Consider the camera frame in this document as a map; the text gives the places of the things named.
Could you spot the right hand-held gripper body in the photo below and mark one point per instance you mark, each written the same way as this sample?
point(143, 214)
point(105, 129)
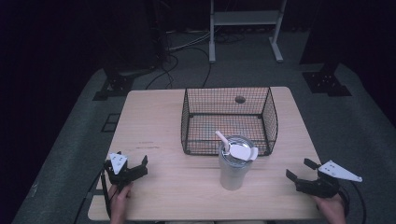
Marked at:
point(323, 186)

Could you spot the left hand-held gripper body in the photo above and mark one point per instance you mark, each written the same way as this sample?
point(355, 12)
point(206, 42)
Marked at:
point(120, 163)

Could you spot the silver tumbler with white lid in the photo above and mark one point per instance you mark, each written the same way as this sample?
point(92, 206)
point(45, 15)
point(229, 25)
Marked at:
point(233, 174)

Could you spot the pale pink straw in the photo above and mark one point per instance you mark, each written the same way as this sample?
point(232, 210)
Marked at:
point(222, 138)

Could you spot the person's right hand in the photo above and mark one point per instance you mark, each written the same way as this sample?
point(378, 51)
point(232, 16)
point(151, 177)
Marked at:
point(333, 210)

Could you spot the person's left hand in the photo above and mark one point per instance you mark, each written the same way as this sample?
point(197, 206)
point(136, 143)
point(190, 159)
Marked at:
point(118, 200)

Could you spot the black floor tape rectangle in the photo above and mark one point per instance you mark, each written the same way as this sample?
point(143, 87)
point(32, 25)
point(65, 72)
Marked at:
point(110, 123)

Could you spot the black stand with flat base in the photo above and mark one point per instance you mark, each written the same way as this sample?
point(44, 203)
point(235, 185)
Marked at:
point(116, 85)

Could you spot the black stand with square base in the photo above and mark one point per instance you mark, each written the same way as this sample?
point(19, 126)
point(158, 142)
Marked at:
point(327, 82)

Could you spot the round table grommet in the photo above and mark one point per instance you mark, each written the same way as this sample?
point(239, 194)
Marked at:
point(240, 100)

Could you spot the white metal stand frame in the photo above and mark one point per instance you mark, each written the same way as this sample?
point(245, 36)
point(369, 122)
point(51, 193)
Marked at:
point(246, 18)

